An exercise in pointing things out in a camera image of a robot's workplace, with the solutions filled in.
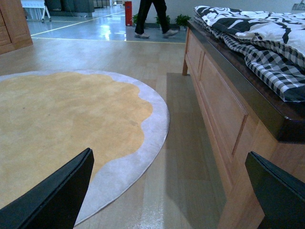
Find yellow round rug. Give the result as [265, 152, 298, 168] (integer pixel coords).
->
[0, 71, 170, 225]

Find red fire extinguisher box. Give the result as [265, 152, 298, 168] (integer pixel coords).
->
[124, 1, 132, 26]

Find black white checked sheet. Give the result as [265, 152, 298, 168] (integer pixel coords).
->
[194, 17, 305, 103]

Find green potted plant middle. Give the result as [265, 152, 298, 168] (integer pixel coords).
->
[155, 15, 171, 26]

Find wooden bed frame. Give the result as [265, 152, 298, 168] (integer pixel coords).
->
[183, 21, 305, 229]

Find green potted plant left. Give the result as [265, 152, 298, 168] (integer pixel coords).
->
[132, 14, 138, 26]

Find wooden wardrobe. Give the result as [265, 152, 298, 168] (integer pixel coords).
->
[0, 0, 33, 54]

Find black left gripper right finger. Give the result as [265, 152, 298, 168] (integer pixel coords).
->
[245, 151, 305, 229]

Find black white patterned duvet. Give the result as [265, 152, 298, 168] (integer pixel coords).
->
[194, 5, 305, 68]

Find white folding table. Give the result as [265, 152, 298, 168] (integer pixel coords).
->
[21, 0, 51, 23]

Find walking person in black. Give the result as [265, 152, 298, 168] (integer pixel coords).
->
[134, 0, 180, 39]

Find green potted plant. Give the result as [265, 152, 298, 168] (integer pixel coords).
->
[175, 14, 192, 31]
[155, 15, 171, 26]
[132, 14, 138, 26]

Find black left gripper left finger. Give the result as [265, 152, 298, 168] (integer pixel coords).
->
[0, 148, 94, 229]

